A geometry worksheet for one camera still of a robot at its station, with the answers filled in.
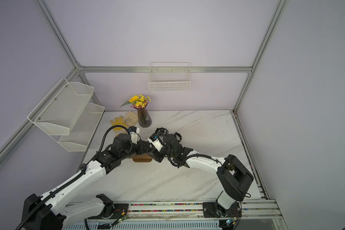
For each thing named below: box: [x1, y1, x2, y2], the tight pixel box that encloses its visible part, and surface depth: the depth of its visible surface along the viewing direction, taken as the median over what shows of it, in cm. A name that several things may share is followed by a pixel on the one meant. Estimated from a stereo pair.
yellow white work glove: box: [110, 115, 128, 131], surface depth 113 cm
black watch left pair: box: [154, 126, 169, 136], surface depth 106 cm
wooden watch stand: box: [128, 153, 153, 163], surface depth 93 cm
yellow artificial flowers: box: [118, 94, 152, 109], surface depth 95 cm
